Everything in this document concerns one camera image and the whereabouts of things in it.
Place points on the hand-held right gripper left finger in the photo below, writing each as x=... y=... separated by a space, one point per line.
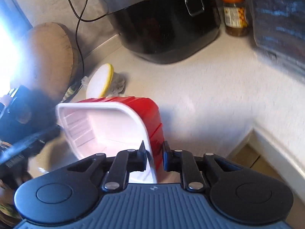
x=142 y=151

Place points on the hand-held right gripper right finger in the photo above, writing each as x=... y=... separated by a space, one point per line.
x=165 y=158

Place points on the red plastic container white inside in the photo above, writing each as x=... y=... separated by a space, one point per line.
x=147 y=114

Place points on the round wooden cutting board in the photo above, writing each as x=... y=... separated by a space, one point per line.
x=50 y=57

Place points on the white lid with yellow rim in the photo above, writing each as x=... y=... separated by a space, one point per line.
x=99 y=81

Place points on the black rice cooker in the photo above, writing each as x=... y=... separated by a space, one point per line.
x=162 y=23

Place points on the glass jar with orange lid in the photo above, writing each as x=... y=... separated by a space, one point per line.
x=236 y=16

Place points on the dark plastic bag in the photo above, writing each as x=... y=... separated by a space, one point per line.
x=278 y=16

